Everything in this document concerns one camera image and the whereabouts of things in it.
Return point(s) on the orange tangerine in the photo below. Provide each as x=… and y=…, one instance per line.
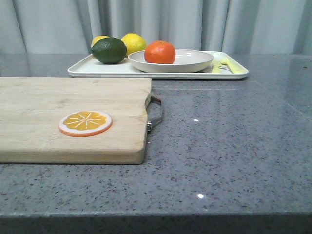
x=160, y=52

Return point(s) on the white bear-print tray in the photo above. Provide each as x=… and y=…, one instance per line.
x=189, y=64

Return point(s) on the orange slice toy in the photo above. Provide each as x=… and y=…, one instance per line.
x=85, y=123

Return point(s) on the right yellow lemon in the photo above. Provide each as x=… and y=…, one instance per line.
x=134, y=43

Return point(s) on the yellow lemon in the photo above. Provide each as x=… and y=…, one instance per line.
x=97, y=38
x=134, y=43

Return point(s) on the yellow plastic knife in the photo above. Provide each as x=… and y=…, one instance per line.
x=216, y=65

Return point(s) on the green lime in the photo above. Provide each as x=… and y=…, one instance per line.
x=109, y=50

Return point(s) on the yellow plastic fork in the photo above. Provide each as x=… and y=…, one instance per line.
x=232, y=66

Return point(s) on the left yellow lemon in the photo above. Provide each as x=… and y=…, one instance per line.
x=97, y=38

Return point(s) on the wooden cutting board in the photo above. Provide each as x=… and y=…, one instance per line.
x=31, y=108

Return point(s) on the grey curtain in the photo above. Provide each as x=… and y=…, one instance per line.
x=231, y=26

